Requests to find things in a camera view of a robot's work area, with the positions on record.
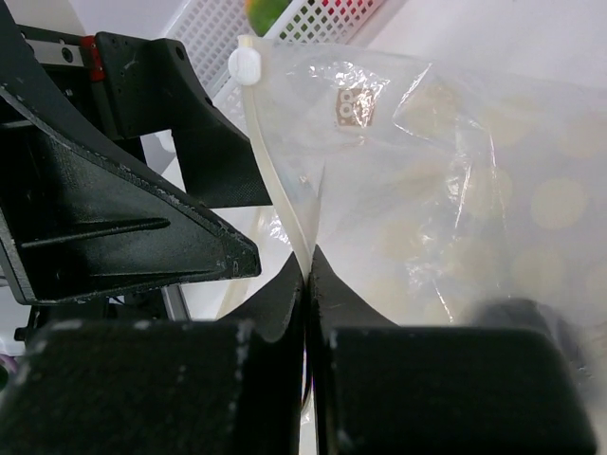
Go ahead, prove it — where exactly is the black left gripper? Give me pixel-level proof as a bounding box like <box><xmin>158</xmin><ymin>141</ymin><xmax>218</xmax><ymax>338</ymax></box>
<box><xmin>13</xmin><ymin>25</ymin><xmax>102</xmax><ymax>142</ymax></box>

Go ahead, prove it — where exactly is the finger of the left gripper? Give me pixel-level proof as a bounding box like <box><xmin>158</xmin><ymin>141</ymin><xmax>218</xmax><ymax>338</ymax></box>
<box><xmin>1</xmin><ymin>6</ymin><xmax>261</xmax><ymax>305</ymax></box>
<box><xmin>94</xmin><ymin>32</ymin><xmax>271</xmax><ymax>209</ymax></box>

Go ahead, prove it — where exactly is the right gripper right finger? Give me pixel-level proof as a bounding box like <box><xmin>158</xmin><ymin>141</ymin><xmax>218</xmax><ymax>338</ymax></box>
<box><xmin>307</xmin><ymin>249</ymin><xmax>598</xmax><ymax>454</ymax></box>

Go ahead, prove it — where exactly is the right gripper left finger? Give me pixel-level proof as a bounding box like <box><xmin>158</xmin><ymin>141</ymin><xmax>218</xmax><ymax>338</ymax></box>
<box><xmin>1</xmin><ymin>257</ymin><xmax>305</xmax><ymax>454</ymax></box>

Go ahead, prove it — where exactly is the white perforated plastic basket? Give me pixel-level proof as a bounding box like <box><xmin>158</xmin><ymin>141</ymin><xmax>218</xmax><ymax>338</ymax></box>
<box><xmin>165</xmin><ymin>1</ymin><xmax>404</xmax><ymax>123</ymax></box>

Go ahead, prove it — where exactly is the orange green toy mango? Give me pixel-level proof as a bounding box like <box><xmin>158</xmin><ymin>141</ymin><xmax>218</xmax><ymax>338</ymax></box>
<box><xmin>245</xmin><ymin>0</ymin><xmax>291</xmax><ymax>36</ymax></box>

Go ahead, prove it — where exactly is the clear zip top bag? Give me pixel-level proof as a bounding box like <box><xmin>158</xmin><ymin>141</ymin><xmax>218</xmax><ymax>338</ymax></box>
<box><xmin>229</xmin><ymin>35</ymin><xmax>606</xmax><ymax>426</ymax></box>

